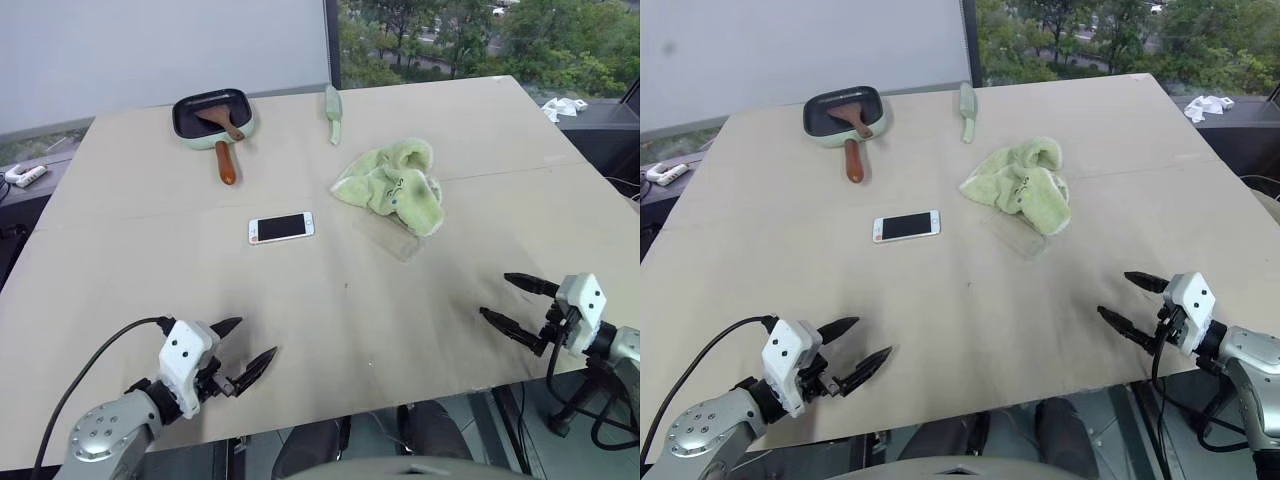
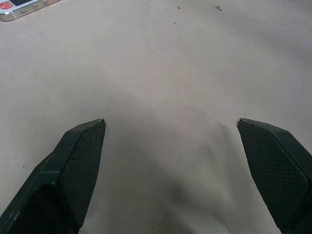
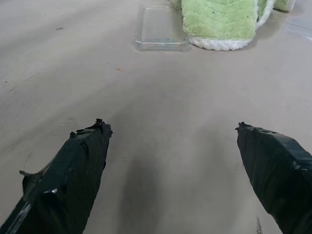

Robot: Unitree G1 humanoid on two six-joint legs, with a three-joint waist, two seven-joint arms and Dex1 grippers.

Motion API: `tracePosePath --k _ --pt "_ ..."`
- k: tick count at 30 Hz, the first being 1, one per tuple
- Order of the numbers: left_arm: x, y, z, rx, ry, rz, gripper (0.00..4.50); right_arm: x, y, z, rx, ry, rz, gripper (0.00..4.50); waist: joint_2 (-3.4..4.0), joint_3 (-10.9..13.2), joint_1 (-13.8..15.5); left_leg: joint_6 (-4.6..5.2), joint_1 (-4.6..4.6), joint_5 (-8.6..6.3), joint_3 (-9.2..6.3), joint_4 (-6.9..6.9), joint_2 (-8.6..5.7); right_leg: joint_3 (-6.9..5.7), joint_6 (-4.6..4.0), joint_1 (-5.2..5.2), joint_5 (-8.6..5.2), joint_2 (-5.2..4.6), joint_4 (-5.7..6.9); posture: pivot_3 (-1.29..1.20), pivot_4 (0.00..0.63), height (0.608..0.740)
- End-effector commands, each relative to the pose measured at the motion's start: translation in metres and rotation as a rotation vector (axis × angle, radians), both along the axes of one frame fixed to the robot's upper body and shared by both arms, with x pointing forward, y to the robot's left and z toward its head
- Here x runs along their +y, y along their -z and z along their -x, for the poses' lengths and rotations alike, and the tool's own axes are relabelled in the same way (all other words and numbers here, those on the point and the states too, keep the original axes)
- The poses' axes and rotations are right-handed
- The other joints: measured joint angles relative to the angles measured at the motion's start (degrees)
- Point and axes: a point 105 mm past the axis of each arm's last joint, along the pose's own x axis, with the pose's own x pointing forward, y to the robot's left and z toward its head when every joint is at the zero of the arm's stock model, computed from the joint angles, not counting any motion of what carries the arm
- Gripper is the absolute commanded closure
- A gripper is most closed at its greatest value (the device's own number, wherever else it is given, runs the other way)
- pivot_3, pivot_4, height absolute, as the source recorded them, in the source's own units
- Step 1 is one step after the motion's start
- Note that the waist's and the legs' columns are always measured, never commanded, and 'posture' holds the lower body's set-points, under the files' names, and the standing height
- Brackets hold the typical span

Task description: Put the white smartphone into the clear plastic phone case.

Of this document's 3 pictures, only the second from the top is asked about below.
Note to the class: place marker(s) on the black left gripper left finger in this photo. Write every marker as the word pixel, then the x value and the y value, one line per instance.
pixel 61 175

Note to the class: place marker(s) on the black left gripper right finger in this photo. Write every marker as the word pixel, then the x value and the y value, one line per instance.
pixel 275 165

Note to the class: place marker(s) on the white and gold smartphone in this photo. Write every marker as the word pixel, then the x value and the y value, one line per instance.
pixel 22 11

